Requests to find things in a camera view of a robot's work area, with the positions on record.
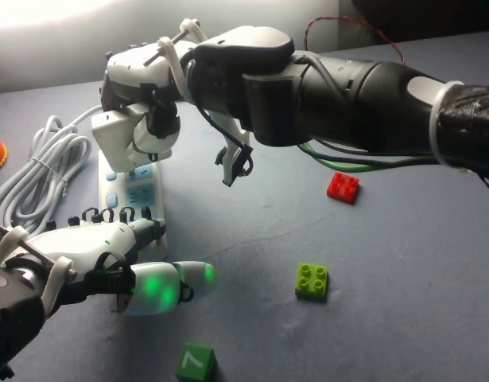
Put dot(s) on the red toy block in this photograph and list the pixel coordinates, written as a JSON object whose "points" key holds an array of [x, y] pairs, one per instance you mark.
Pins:
{"points": [[343, 188]]}

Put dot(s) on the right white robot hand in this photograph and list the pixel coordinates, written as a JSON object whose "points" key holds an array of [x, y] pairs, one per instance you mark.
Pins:
{"points": [[136, 67]]}

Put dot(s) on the green number cube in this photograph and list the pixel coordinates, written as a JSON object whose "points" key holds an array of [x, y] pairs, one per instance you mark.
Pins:
{"points": [[195, 363]]}

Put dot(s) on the lime green toy block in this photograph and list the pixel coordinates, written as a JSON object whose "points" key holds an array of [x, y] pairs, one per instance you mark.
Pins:
{"points": [[312, 281]]}

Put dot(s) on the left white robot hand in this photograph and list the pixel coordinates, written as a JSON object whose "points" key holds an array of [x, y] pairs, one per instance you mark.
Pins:
{"points": [[89, 238]]}

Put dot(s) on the white power adapter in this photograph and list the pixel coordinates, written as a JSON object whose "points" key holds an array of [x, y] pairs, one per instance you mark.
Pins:
{"points": [[109, 135]]}

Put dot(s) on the grey table cloth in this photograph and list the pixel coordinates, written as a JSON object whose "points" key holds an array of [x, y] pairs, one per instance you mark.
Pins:
{"points": [[268, 238]]}

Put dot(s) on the white power strip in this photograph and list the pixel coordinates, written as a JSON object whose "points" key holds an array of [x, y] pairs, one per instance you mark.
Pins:
{"points": [[148, 191]]}

